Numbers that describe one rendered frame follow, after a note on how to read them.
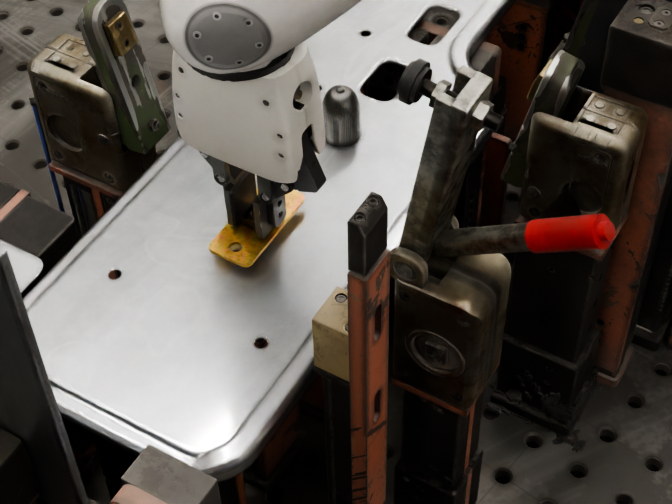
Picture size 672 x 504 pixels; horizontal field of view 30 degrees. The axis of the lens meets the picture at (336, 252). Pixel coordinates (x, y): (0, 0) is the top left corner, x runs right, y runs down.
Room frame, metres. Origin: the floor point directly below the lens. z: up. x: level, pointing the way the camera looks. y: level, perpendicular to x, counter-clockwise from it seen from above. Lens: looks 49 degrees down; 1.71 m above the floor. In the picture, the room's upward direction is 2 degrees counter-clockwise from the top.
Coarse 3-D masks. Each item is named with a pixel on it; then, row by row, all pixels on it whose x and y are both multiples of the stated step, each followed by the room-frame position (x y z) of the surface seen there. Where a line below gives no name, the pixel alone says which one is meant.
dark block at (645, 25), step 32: (640, 0) 0.77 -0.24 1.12; (640, 32) 0.73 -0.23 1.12; (608, 64) 0.74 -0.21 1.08; (640, 64) 0.72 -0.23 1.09; (640, 96) 0.72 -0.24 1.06; (640, 160) 0.72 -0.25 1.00; (640, 192) 0.72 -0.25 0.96; (640, 224) 0.71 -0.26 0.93; (640, 256) 0.71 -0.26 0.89; (608, 288) 0.72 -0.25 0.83; (640, 288) 0.72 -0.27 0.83; (608, 320) 0.72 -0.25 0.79; (608, 352) 0.71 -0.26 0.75; (608, 384) 0.71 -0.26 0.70
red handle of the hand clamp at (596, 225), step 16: (512, 224) 0.55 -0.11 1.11; (528, 224) 0.54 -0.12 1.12; (544, 224) 0.53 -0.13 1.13; (560, 224) 0.52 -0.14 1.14; (576, 224) 0.52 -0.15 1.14; (592, 224) 0.51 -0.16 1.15; (608, 224) 0.51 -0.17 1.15; (448, 240) 0.56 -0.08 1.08; (464, 240) 0.55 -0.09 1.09; (480, 240) 0.55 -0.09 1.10; (496, 240) 0.54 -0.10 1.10; (512, 240) 0.53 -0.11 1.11; (528, 240) 0.53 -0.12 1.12; (544, 240) 0.52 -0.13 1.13; (560, 240) 0.51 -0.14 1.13; (576, 240) 0.51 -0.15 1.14; (592, 240) 0.50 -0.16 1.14; (608, 240) 0.50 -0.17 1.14; (432, 256) 0.56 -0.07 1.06; (448, 256) 0.56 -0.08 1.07
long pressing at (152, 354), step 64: (384, 0) 0.93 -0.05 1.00; (448, 0) 0.93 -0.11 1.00; (512, 0) 0.93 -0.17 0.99; (320, 64) 0.84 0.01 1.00; (448, 64) 0.84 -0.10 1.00; (384, 128) 0.76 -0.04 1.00; (128, 192) 0.70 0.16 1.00; (192, 192) 0.69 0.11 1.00; (320, 192) 0.69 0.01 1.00; (384, 192) 0.69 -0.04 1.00; (64, 256) 0.63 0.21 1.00; (128, 256) 0.63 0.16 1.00; (192, 256) 0.63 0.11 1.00; (320, 256) 0.62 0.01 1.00; (64, 320) 0.57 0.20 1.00; (128, 320) 0.57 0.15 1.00; (192, 320) 0.56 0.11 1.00; (256, 320) 0.56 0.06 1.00; (64, 384) 0.51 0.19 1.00; (128, 384) 0.51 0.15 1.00; (192, 384) 0.51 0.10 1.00; (256, 384) 0.51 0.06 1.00; (128, 448) 0.46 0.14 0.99; (192, 448) 0.46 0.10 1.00; (256, 448) 0.46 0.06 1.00
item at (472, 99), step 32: (416, 64) 0.58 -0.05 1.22; (416, 96) 0.57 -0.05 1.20; (448, 96) 0.56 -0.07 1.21; (480, 96) 0.56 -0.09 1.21; (448, 128) 0.55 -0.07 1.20; (480, 128) 0.55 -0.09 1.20; (448, 160) 0.55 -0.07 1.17; (416, 192) 0.56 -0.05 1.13; (448, 192) 0.55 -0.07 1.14; (416, 224) 0.56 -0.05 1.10; (448, 224) 0.58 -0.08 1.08
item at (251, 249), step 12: (300, 192) 0.68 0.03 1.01; (288, 204) 0.67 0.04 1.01; (300, 204) 0.67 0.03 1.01; (252, 216) 0.65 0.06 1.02; (288, 216) 0.65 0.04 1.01; (228, 228) 0.64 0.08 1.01; (240, 228) 0.64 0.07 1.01; (252, 228) 0.64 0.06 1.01; (276, 228) 0.64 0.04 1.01; (216, 240) 0.63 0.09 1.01; (228, 240) 0.63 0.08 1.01; (240, 240) 0.63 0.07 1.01; (252, 240) 0.63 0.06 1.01; (264, 240) 0.63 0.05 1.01; (216, 252) 0.62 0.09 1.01; (228, 252) 0.62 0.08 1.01; (240, 252) 0.62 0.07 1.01; (252, 252) 0.62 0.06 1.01; (240, 264) 0.61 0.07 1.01
